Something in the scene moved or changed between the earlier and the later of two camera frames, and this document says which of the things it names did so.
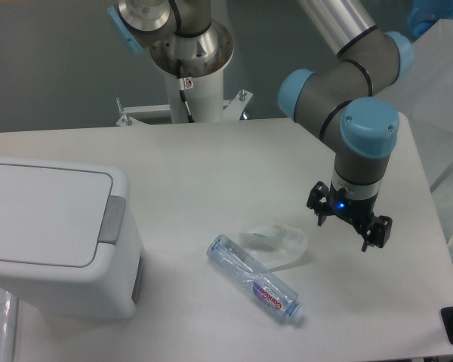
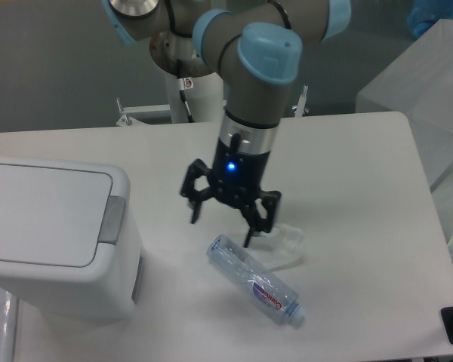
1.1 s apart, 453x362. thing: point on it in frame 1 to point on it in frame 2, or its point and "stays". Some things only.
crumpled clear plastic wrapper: x=273 y=246 stays
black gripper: x=377 y=232 to x=236 y=178
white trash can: x=60 y=234 stays
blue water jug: x=423 y=14 stays
